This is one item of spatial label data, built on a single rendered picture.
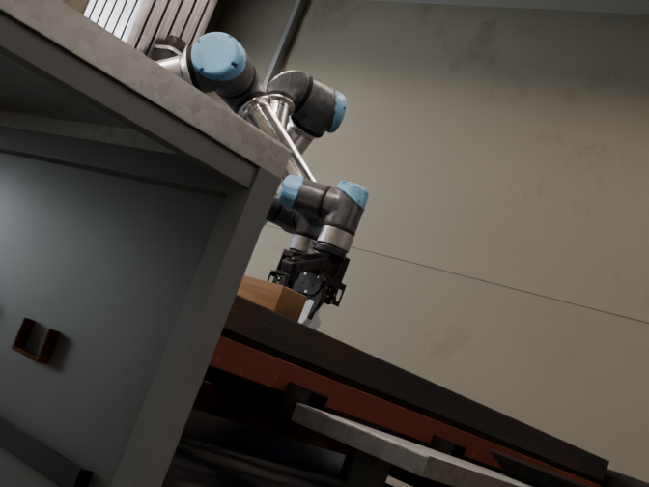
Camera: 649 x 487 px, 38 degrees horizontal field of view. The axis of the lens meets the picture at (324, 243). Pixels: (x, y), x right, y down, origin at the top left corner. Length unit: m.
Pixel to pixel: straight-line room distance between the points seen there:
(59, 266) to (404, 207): 4.04
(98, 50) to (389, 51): 4.98
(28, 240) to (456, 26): 4.46
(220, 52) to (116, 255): 0.95
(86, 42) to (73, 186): 0.55
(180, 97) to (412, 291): 4.17
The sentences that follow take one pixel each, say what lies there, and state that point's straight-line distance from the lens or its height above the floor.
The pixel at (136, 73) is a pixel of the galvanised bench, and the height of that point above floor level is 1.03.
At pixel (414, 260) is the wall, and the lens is 5.23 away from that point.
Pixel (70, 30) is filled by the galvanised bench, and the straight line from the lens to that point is 1.00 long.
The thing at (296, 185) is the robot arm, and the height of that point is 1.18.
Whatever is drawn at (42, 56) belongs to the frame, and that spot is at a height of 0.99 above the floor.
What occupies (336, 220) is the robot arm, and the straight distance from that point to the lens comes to 2.06.
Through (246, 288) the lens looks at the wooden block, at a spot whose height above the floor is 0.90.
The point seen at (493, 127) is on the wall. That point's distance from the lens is 5.34.
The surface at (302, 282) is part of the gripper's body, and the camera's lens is 2.06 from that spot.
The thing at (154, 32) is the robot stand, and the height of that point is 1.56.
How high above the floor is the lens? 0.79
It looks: 8 degrees up
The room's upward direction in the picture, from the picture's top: 21 degrees clockwise
